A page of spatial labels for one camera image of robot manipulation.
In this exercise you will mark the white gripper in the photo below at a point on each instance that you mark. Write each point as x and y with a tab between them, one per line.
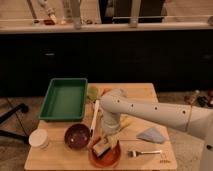
109	125

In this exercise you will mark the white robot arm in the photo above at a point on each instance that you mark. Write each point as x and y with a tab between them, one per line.
195	121

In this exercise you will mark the red bowl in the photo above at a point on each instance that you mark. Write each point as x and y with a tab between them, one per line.
108	159

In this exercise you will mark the purple bowl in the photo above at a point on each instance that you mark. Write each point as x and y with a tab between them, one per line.
77	136

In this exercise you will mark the silver fork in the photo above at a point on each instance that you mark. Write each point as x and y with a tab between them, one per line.
138	153

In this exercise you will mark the yellow banana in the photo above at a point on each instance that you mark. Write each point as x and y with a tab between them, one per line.
125	122

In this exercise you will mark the blue folded cloth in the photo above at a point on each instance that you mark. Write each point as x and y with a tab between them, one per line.
151	135

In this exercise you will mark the orange tomato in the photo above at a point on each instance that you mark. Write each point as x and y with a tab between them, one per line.
106	90

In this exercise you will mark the green lettuce toy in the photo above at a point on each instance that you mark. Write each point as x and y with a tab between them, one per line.
92	93

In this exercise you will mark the green plastic tray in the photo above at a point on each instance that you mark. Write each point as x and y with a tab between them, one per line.
64	100

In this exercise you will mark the white cup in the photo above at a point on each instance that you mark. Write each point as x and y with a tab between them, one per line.
39	138

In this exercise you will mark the black chair base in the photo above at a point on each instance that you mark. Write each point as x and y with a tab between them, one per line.
9	122

